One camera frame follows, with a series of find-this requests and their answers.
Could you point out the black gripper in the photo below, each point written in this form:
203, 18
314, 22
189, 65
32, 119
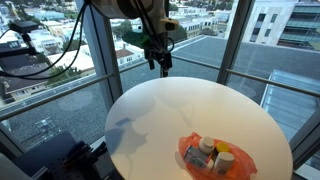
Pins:
159, 50

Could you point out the small white cap bottle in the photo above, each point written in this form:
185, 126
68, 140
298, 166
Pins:
206, 144

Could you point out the dark bottle yellow cap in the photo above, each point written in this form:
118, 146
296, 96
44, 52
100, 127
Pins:
222, 147

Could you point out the orange plastic bag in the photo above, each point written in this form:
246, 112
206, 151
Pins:
245, 166

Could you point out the grey window mullion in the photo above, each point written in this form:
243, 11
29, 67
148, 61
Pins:
101, 50
235, 40

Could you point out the blue and black clamp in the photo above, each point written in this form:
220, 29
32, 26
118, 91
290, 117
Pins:
78, 155

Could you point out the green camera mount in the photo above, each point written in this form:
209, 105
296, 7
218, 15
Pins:
135, 38

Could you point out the black external camera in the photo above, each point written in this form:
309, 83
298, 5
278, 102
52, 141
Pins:
23, 26

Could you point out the grey window frame corner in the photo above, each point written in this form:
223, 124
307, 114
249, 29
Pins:
306, 140

